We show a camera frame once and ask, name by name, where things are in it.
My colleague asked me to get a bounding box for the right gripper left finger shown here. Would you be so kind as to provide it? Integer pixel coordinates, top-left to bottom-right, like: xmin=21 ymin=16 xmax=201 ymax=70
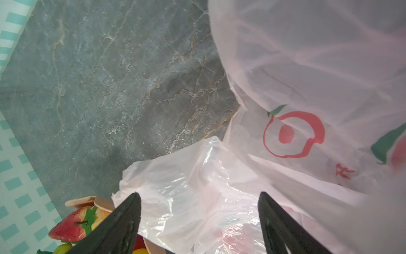
xmin=68 ymin=192 xmax=142 ymax=254

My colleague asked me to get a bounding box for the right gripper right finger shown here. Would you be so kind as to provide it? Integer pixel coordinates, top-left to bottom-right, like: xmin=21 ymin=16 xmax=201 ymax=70
xmin=258 ymin=192 xmax=330 ymax=254

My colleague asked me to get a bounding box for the pink plastic bag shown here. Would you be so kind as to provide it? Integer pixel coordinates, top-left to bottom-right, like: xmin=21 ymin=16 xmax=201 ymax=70
xmin=112 ymin=1 xmax=406 ymax=254

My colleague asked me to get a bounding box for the red dragon fruit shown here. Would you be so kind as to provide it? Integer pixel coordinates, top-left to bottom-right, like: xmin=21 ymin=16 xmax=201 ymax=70
xmin=133 ymin=235 xmax=147 ymax=251

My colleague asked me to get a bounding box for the yellow lemon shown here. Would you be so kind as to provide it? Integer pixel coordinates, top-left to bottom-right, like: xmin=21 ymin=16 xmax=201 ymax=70
xmin=132 ymin=248 xmax=149 ymax=254

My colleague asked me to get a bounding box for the pink fruit plate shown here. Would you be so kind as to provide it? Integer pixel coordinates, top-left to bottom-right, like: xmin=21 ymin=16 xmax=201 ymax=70
xmin=65 ymin=196 xmax=167 ymax=254

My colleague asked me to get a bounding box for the red strawberry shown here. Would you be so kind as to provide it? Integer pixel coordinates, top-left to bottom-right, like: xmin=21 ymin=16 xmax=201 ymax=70
xmin=48 ymin=205 xmax=111 ymax=243

